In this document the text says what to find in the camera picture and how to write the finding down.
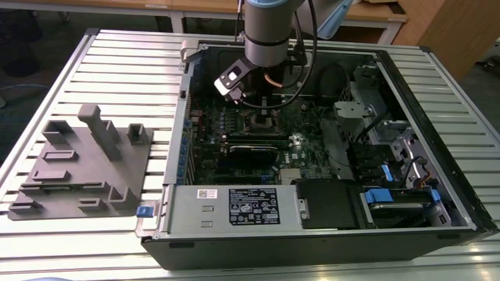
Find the CPU socket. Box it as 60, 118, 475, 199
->
241, 108, 284, 137

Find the black PC case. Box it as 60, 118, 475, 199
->
133, 37, 500, 272

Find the thin black wire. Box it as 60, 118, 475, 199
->
404, 156, 427, 184

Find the black plastic shroud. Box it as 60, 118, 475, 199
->
293, 178, 367, 231

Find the green motherboard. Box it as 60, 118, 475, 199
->
185, 92, 341, 186

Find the silver metal bracket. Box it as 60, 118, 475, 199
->
333, 100, 379, 130

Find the copper curved tube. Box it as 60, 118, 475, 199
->
263, 73, 284, 89

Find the silver chipset heatsink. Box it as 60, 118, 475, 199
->
279, 167, 305, 180

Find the black graphics card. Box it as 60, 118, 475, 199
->
228, 143, 280, 169

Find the metal socket cover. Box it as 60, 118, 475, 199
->
244, 111, 283, 134

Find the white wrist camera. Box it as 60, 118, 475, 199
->
212, 57, 252, 105

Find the blue disk carrier tab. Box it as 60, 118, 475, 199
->
379, 165, 395, 183

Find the silver power supply unit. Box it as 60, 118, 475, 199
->
157, 183, 311, 235

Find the thick black looped cable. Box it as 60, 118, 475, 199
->
315, 63, 349, 101

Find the hard disk in blue carrier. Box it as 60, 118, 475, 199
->
360, 187, 444, 229

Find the grey case corner bracket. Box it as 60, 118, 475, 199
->
180, 39, 208, 64

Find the black disk bay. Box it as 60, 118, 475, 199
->
347, 142, 405, 187

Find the grey parts rack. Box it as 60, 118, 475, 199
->
7, 104, 156, 222

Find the wooden desk white frame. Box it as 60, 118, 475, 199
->
0, 0, 411, 45

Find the black office chair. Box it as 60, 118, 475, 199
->
0, 8, 44, 78

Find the white cart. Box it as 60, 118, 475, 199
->
475, 37, 500, 71

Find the coloured wire bundle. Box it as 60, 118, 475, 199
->
415, 172, 435, 189

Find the wooden cabinet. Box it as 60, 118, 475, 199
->
389, 0, 500, 86

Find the perforated silver drive cage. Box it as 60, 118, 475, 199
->
335, 64, 397, 147

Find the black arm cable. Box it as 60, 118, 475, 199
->
272, 0, 316, 108

